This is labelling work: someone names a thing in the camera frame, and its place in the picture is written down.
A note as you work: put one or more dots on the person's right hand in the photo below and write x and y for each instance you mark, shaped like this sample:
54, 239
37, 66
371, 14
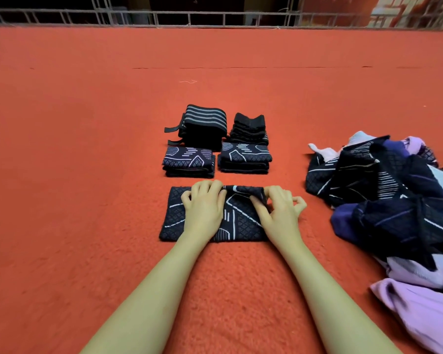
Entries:
282, 221

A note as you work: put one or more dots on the person's left hand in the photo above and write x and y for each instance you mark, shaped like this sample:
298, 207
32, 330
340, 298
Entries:
204, 214

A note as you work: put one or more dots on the single black white-patterned sock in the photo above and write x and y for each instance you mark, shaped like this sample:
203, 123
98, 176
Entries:
176, 217

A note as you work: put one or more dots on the single navy white-patterned sock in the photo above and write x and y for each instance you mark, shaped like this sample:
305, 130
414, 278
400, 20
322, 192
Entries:
188, 155
188, 171

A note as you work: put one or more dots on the single plain navy sock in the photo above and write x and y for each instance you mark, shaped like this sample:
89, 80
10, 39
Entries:
243, 170

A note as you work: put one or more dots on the single black grey-heeled sock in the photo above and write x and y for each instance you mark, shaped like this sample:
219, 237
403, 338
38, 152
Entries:
243, 163

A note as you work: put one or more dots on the single black grey-striped sock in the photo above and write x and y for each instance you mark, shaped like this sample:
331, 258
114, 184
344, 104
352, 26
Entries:
245, 149

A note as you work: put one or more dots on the person's right forearm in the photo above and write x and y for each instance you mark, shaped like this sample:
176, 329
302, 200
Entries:
339, 306

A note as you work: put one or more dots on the person's left forearm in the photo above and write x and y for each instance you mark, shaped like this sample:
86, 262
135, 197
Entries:
144, 306

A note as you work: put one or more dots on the heap of dark patterned socks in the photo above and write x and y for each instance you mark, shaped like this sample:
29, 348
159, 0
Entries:
391, 195

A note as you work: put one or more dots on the red banner with white print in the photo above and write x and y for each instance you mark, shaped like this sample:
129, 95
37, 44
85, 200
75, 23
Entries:
339, 3

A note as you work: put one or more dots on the grey metal truss tower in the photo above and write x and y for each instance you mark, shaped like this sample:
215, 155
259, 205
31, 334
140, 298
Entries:
100, 7

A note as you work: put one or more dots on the grey metal railing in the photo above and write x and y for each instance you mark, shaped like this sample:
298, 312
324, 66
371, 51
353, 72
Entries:
59, 16

